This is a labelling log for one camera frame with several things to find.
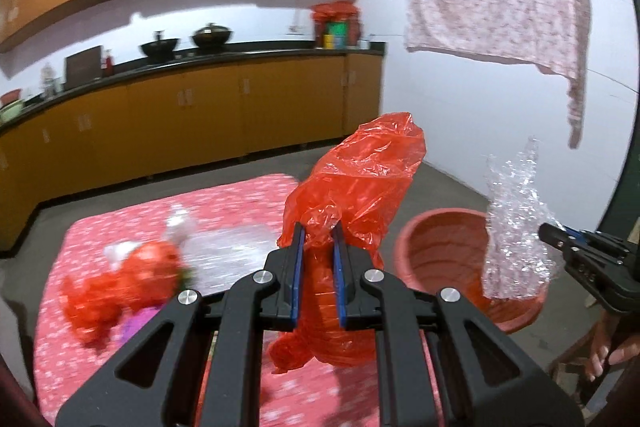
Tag clear bubble wrap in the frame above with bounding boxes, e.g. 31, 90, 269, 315
482, 138, 561, 300

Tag red plastic bag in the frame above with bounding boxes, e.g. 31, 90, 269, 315
268, 113, 426, 373

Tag lower wooden kitchen cabinets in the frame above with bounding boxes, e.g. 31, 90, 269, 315
1, 41, 386, 253

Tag person's hand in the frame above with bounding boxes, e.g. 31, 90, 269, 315
585, 311, 640, 381

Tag white plastic bag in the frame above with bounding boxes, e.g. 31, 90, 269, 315
103, 204, 277, 295

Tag red floral tablecloth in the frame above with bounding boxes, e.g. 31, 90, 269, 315
34, 172, 446, 427

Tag orange-red plastic bag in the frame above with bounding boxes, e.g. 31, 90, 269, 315
60, 241, 183, 347

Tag purple plastic bag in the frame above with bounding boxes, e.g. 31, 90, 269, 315
119, 307, 160, 346

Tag red plastic basket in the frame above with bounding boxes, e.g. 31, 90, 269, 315
394, 208, 547, 334

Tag black wok with utensil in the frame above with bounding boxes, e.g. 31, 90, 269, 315
140, 30, 180, 63

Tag black wok with lid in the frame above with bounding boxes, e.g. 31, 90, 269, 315
191, 23, 232, 53

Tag red bottle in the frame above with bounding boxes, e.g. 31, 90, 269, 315
102, 50, 114, 77

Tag brown cutting board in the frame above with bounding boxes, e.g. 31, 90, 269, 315
64, 46, 103, 91

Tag glass jar on counter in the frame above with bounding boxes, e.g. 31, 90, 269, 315
40, 63, 62, 98

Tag green box on counter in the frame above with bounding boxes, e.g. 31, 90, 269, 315
326, 20, 348, 49

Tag stacked bowls on counter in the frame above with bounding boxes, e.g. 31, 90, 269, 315
0, 89, 24, 124

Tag red bag on counter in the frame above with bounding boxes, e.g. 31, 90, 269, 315
311, 1, 361, 49

